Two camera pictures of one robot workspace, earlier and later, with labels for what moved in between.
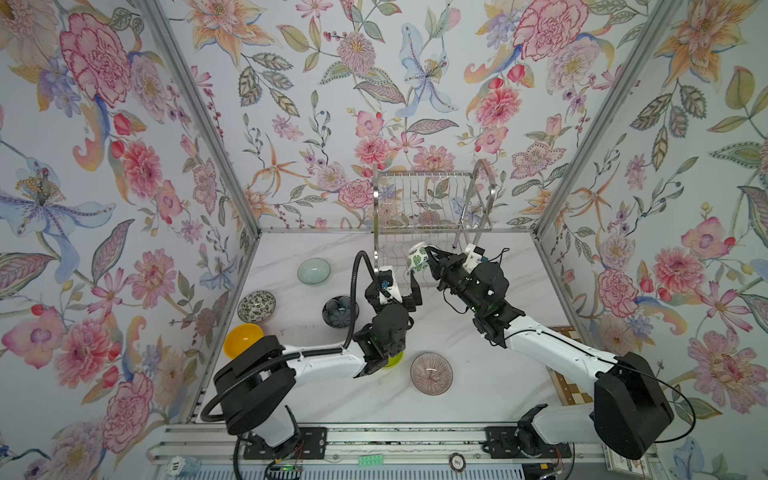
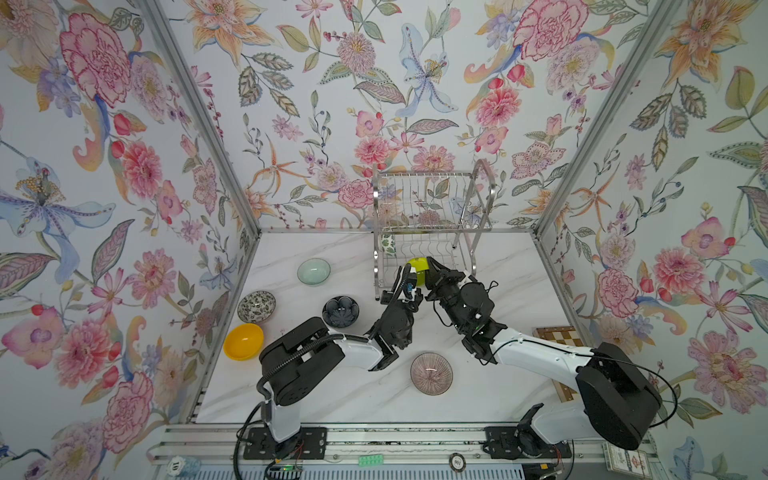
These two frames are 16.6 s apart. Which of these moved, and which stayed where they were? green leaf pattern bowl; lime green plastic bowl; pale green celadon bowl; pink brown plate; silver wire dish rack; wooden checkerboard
Moved: lime green plastic bowl; green leaf pattern bowl
Stayed: pink brown plate; wooden checkerboard; silver wire dish rack; pale green celadon bowl
